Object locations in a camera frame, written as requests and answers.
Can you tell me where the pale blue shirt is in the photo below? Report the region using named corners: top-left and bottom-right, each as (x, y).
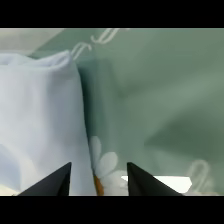
top-left (0, 49), bottom-right (97, 197)

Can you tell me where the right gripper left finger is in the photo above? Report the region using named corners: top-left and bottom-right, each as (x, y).
top-left (18, 161), bottom-right (73, 197)

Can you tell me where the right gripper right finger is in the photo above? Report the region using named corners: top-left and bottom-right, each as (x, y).
top-left (126, 161), bottom-right (183, 197)

